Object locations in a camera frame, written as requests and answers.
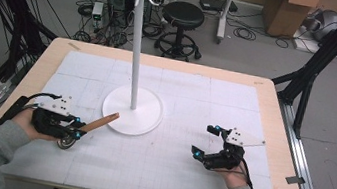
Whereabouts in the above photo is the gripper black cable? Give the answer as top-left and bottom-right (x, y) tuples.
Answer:
(0, 85), (63, 137)
(236, 157), (260, 189)

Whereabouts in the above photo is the white power adapter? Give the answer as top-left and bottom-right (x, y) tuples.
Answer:
(90, 0), (108, 22)

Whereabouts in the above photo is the black round stool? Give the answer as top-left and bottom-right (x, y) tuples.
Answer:
(153, 0), (210, 64)

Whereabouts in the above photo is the person's left hand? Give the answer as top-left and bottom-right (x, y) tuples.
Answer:
(10, 105), (64, 145)

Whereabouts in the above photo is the white hook stand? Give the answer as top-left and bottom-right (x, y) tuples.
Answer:
(88, 0), (182, 141)

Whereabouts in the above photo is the grey tape piece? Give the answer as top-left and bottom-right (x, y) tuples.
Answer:
(284, 174), (307, 188)

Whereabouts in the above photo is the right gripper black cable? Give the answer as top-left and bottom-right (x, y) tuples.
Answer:
(236, 157), (260, 189)

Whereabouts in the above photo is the metal ladle with wooden handle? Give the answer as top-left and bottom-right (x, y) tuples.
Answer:
(55, 104), (121, 158)

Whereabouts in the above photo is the white grid mat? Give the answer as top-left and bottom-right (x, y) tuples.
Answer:
(0, 42), (297, 189)

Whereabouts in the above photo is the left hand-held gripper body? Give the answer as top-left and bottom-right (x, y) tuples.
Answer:
(28, 90), (85, 143)

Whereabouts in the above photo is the person's right hand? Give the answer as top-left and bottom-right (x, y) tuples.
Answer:
(211, 160), (251, 189)

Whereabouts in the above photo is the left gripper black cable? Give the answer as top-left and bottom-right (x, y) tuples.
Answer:
(0, 85), (63, 137)

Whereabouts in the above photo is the large open cardboard box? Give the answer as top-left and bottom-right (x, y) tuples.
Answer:
(259, 0), (321, 43)

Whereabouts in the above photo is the flat black device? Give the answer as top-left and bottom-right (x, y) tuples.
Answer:
(197, 0), (240, 17)

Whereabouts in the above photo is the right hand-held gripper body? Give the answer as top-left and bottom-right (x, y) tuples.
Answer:
(202, 123), (268, 178)

